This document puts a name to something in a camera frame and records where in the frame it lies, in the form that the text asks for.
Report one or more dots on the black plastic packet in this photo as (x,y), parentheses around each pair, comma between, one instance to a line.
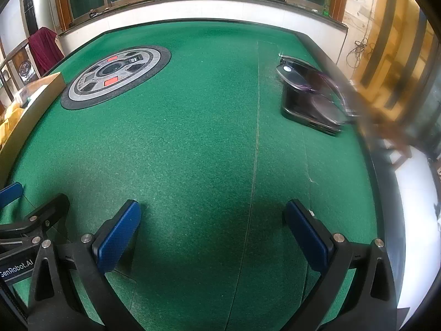
(310,100)

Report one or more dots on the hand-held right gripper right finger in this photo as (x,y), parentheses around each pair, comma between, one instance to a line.
(306,236)

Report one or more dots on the shallow cardboard box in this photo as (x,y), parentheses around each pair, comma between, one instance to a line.
(38,110)

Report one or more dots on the dark red cloth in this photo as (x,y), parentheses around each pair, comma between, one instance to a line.
(44,50)

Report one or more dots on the gold foil packet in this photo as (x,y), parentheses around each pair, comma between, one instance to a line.
(8,124)

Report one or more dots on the yellow wooden door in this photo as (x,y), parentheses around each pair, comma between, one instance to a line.
(379,41)

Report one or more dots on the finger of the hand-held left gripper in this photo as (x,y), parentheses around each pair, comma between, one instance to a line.
(48,210)
(10,193)

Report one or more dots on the brown wooden furniture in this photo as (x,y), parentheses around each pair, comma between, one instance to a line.
(389,134)

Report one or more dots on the small green bottle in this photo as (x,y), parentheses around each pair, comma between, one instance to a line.
(326,5)

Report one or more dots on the round grey table centre panel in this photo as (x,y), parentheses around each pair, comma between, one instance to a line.
(115,76)

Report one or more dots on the carved wooden stand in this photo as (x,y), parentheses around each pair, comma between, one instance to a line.
(24,70)

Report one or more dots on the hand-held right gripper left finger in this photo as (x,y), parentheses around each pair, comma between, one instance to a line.
(119,236)

